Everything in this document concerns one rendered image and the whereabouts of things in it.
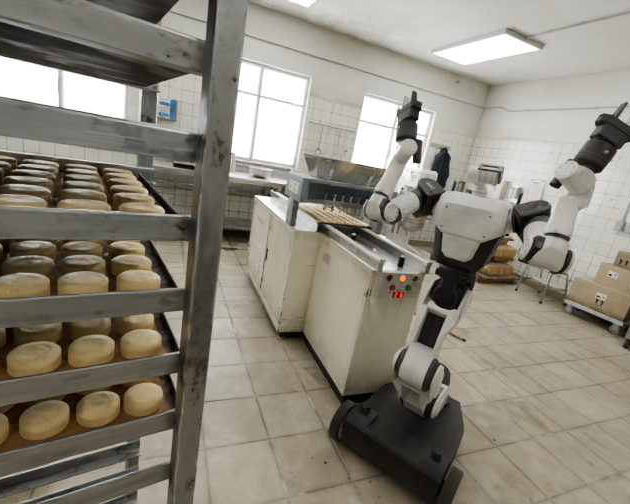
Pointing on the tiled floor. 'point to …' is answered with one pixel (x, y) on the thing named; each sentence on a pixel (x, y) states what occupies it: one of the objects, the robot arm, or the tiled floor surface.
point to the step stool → (546, 283)
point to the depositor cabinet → (282, 265)
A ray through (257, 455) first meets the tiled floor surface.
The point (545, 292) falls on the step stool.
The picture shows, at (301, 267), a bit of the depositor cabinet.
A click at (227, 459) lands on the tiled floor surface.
